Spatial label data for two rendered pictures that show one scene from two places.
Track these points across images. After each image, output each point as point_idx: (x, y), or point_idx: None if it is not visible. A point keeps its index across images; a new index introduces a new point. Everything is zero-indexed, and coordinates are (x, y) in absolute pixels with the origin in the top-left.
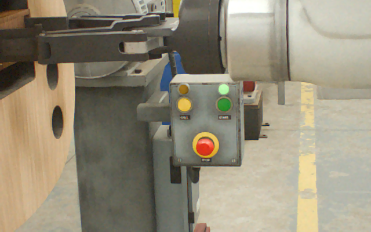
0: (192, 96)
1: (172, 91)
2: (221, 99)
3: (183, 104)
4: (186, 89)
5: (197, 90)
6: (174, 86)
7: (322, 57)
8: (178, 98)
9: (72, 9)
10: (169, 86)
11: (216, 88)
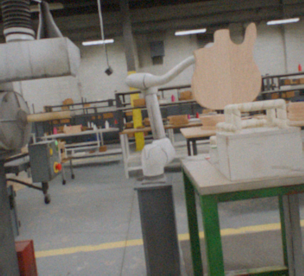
0: (51, 147)
1: (47, 146)
2: (56, 146)
3: (51, 151)
4: (51, 144)
5: (51, 144)
6: (47, 144)
7: None
8: (49, 149)
9: (19, 110)
10: (45, 145)
11: (54, 143)
